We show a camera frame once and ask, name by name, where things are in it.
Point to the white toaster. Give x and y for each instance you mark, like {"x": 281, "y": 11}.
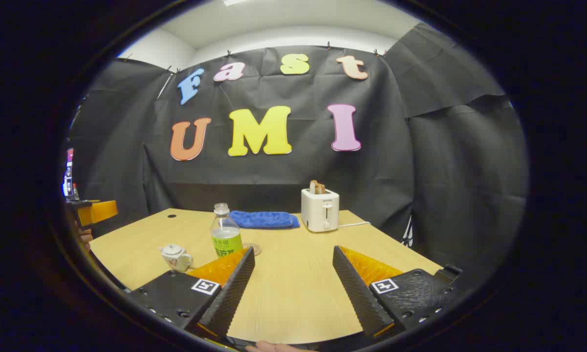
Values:
{"x": 317, "y": 210}

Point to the white bread slice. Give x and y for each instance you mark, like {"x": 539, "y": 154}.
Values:
{"x": 313, "y": 187}

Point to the black backdrop cloth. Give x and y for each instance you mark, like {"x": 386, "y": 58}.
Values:
{"x": 298, "y": 171}

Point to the green label water bottle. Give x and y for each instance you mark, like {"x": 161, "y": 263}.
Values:
{"x": 225, "y": 239}

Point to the computer monitor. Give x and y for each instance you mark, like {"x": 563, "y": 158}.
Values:
{"x": 69, "y": 171}

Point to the blue towel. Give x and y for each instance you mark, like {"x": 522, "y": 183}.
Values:
{"x": 266, "y": 220}

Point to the white teacup lid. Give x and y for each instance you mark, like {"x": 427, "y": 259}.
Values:
{"x": 174, "y": 249}

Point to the white teacup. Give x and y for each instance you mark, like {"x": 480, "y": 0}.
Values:
{"x": 178, "y": 262}

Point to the round brown coaster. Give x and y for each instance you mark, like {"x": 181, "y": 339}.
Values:
{"x": 256, "y": 248}

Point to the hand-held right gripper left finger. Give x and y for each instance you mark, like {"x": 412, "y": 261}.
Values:
{"x": 234, "y": 288}

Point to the red label bottle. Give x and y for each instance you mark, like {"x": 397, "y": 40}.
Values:
{"x": 76, "y": 193}

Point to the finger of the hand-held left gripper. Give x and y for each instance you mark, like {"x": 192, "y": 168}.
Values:
{"x": 97, "y": 211}

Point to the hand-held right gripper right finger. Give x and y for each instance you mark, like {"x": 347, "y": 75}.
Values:
{"x": 357, "y": 293}

